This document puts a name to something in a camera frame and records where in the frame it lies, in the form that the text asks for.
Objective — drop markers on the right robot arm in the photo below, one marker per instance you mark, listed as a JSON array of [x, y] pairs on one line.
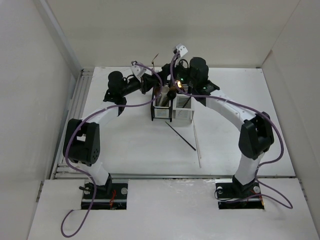
[[255, 128]]

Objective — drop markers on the black chopstick right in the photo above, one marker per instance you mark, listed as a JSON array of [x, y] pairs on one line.
[[189, 144]]

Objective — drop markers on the black utensil rack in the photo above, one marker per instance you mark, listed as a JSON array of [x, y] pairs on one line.
[[164, 112]]

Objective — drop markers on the aluminium rail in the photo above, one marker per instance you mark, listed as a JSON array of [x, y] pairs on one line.
[[167, 176]]

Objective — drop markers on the white utensil rack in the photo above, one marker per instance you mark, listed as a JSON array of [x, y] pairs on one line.
[[183, 109]]

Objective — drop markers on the black round spoon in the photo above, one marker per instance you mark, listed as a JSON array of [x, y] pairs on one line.
[[171, 95]]

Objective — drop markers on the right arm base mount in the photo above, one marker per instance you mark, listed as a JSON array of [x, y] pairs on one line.
[[230, 197]]

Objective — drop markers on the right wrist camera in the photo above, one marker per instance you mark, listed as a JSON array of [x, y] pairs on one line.
[[180, 50]]

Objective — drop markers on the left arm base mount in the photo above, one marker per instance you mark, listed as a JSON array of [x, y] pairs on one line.
[[110, 197]]

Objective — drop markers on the brown wooden spoon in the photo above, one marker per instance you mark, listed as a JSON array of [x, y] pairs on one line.
[[157, 91]]

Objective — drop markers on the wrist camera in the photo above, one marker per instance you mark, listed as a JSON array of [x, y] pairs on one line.
[[180, 50], [137, 70]]

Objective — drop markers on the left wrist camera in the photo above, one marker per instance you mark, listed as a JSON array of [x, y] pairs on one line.
[[137, 70]]

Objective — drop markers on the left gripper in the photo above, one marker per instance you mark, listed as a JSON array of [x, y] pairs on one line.
[[147, 82]]

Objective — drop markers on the white chopstick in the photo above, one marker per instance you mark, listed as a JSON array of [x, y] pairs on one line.
[[198, 150]]

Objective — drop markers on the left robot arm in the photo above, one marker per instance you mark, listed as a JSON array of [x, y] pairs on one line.
[[82, 143]]

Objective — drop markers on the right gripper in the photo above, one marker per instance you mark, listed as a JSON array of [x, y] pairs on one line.
[[168, 69]]

